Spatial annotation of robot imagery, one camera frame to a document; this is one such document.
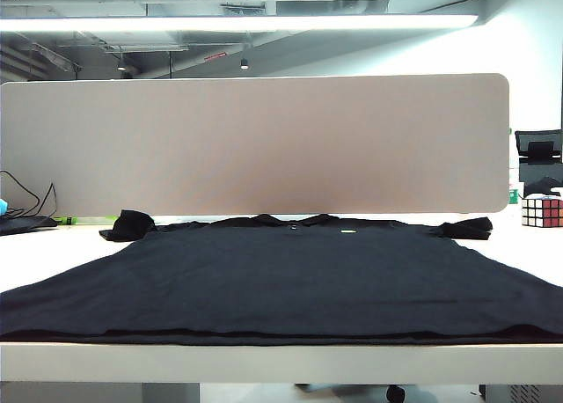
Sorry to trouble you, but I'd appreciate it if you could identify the black polo T-shirt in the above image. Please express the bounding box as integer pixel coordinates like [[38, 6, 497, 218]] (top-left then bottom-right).
[[0, 209, 563, 348]]

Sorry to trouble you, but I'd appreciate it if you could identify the dark monitor at edge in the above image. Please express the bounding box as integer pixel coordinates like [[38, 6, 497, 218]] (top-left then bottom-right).
[[0, 215, 60, 236]]

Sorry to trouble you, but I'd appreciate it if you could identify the beige desk partition panel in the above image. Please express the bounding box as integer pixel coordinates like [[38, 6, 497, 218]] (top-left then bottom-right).
[[0, 72, 510, 222]]

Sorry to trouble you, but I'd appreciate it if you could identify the long white ceiling light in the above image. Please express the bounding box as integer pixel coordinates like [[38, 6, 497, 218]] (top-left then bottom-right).
[[0, 14, 479, 33]]

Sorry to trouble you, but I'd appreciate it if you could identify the green marker pen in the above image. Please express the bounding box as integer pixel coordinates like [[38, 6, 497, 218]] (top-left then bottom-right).
[[53, 216, 121, 226]]

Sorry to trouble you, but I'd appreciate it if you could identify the black mesh office chair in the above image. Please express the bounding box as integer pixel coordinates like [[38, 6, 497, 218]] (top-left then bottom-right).
[[514, 128, 563, 198]]

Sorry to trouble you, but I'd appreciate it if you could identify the Rubik's cube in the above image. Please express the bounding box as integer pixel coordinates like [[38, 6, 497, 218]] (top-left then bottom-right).
[[521, 193, 563, 228]]

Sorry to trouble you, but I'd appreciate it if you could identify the grey vented metal case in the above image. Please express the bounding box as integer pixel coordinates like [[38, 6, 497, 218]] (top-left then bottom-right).
[[479, 384, 543, 403]]

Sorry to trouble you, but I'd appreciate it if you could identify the black cable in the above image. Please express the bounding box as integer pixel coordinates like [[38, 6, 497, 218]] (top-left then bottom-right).
[[0, 169, 41, 216], [37, 181, 59, 217]]

